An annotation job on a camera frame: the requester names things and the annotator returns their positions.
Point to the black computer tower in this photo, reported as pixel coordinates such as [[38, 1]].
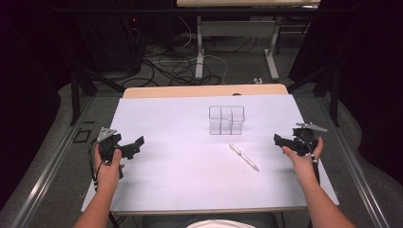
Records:
[[120, 47]]

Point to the grey metal floor rail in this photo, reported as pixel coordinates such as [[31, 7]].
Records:
[[351, 164], [50, 164]]

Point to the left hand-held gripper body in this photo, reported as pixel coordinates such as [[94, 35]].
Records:
[[107, 144]]

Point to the white metal-legged desk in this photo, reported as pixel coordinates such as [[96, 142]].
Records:
[[237, 28]]

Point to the person's left hand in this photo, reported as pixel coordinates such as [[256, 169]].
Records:
[[107, 172]]

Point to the white table cover sheet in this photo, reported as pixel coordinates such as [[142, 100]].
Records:
[[190, 177]]

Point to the silver pen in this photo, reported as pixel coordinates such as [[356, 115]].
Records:
[[244, 157]]

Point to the black horizontal bar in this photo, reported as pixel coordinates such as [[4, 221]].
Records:
[[126, 10]]

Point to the person's right hand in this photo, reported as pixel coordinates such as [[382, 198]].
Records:
[[302, 164]]

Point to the black metal frame stand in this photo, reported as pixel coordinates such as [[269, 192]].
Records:
[[333, 95], [76, 95]]

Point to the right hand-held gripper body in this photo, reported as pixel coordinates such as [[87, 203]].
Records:
[[304, 141]]

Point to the white power plug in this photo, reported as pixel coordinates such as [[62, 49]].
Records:
[[258, 80]]

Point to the person's white shirt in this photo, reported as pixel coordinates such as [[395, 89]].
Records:
[[221, 224]]

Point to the clear plastic organizer box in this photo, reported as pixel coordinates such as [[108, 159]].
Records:
[[226, 120]]

